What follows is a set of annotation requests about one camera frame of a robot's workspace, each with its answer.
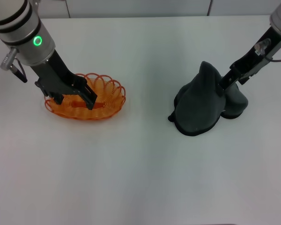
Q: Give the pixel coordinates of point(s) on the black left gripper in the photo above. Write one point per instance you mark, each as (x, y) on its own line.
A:
(53, 75)

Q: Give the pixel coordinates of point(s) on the orange plastic woven basket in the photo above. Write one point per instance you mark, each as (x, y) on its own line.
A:
(107, 93)

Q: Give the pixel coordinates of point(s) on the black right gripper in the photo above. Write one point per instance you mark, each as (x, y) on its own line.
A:
(253, 63)

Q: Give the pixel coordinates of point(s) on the dark grey towel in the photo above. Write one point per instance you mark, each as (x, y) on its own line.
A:
(199, 105)

